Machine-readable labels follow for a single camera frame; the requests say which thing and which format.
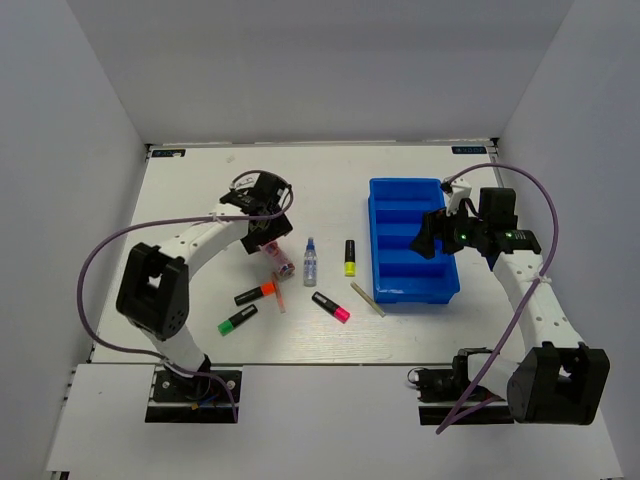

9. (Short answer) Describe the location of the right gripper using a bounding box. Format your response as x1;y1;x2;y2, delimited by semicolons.
409;199;488;259

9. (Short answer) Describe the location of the pink patterned tube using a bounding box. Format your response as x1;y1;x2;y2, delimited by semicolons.
261;241;295;280

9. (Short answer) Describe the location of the clear spray bottle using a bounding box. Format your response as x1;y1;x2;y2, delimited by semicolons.
303;237;317;287

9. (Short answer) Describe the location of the yellow highlighter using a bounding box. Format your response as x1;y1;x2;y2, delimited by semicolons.
344;239;356;277

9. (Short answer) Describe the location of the orange refill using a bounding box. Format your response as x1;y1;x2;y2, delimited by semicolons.
271;272;286;315

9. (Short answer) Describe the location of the orange highlighter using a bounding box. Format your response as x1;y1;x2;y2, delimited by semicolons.
234;281;276;306

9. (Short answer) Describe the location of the pink highlighter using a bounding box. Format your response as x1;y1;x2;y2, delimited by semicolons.
311;291;351;324

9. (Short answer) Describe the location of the green highlighter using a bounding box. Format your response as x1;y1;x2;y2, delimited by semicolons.
217;304;258;336

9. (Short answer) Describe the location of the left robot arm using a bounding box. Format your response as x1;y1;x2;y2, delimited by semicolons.
116;170;293;399

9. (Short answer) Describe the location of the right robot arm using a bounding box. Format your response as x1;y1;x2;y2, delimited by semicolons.
407;182;610;427

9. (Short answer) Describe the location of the blue compartment tray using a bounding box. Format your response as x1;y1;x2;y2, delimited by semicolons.
368;177;460;304

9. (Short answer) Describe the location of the right table label sticker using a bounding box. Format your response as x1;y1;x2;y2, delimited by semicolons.
451;145;487;155

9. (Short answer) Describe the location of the table label sticker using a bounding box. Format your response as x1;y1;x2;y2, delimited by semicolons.
451;145;487;155
151;149;186;158

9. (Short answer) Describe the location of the yellow refill in clear tube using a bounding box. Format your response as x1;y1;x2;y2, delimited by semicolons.
350;281;386;318

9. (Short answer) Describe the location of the left table label sticker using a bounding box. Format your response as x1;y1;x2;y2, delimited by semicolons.
151;149;186;158

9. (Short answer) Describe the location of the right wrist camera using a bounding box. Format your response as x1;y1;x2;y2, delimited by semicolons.
441;178;472;216

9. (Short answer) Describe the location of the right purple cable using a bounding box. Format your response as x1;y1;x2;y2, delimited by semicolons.
435;162;560;435

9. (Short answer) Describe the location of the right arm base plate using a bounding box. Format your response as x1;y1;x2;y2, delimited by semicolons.
407;348;514;426

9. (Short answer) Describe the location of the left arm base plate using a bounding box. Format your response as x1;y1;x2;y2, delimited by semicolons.
145;369;242;424

